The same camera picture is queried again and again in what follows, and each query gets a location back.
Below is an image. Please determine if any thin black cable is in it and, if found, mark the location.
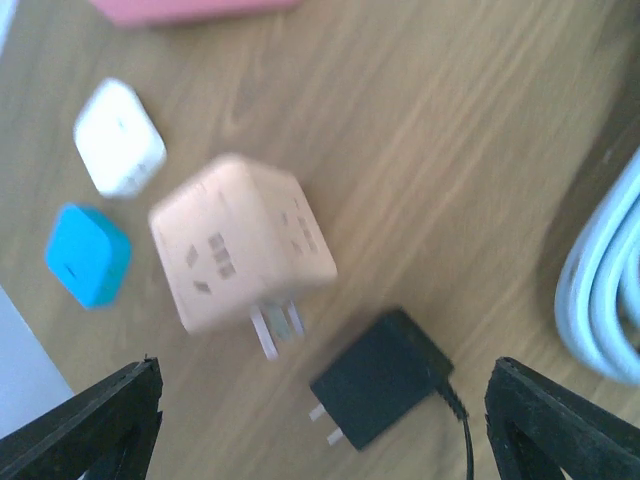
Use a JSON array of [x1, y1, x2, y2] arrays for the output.
[[439, 384, 476, 480]]

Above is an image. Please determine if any black charger plug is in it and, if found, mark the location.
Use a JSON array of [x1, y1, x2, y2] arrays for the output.
[[309, 307, 454, 451]]

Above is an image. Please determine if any blue cube adapter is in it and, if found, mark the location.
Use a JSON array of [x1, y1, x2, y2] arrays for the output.
[[44, 203, 132, 310]]

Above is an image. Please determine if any pink triangular power socket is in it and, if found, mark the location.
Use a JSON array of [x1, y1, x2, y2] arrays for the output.
[[90, 0, 299, 27]]

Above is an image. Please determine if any light blue cable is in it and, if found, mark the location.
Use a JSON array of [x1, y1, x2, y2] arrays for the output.
[[553, 149, 640, 386]]

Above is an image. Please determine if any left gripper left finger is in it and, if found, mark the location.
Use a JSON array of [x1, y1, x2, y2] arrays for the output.
[[1, 358, 163, 479]]

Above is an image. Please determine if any small white charger plug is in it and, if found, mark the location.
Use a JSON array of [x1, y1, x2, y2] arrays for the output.
[[73, 77, 167, 198]]

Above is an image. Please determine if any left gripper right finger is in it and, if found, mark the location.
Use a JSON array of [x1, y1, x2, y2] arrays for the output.
[[485, 357, 639, 479]]

